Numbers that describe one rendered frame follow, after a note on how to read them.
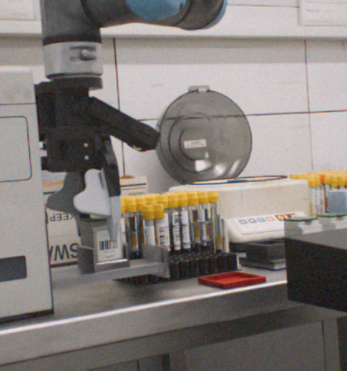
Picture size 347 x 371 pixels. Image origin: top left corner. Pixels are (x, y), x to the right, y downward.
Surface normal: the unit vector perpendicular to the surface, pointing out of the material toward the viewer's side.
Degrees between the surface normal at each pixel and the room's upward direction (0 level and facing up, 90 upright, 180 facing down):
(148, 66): 90
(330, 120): 90
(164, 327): 90
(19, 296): 90
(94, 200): 68
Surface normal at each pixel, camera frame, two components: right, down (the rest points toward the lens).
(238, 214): 0.34, 0.03
